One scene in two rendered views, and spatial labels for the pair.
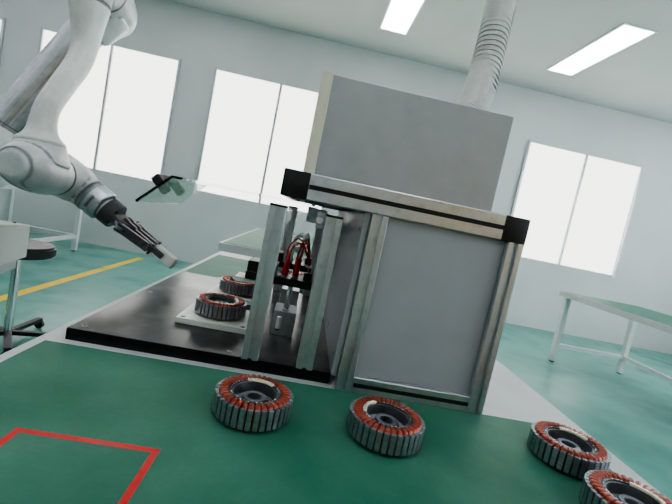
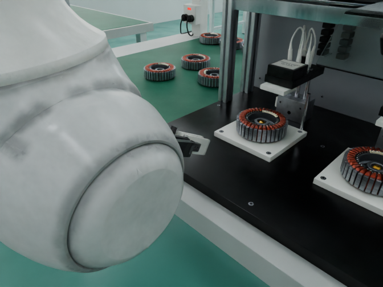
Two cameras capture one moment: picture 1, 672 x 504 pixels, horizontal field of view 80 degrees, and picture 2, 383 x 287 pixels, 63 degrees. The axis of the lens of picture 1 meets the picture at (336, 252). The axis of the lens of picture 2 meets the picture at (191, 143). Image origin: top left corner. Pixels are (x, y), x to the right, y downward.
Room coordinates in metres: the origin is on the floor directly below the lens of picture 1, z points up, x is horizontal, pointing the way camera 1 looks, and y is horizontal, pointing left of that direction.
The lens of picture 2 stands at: (0.76, 0.77, 1.13)
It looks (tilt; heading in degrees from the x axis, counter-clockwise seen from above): 31 degrees down; 320
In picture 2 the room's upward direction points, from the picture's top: straight up
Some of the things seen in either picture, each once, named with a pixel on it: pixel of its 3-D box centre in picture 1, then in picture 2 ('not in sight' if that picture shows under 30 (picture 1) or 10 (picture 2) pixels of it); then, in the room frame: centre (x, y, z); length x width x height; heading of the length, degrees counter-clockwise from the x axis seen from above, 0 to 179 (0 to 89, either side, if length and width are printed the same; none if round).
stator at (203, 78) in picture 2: not in sight; (214, 77); (1.49, 0.05, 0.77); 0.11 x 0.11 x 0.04
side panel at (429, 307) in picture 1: (426, 315); not in sight; (0.72, -0.19, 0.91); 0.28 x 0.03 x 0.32; 95
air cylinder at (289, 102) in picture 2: (289, 296); (294, 106); (1.15, 0.11, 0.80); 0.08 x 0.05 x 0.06; 5
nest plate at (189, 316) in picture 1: (219, 316); (371, 180); (0.89, 0.23, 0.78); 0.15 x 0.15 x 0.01; 5
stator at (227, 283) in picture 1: (239, 285); (261, 124); (1.14, 0.25, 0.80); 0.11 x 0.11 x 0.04
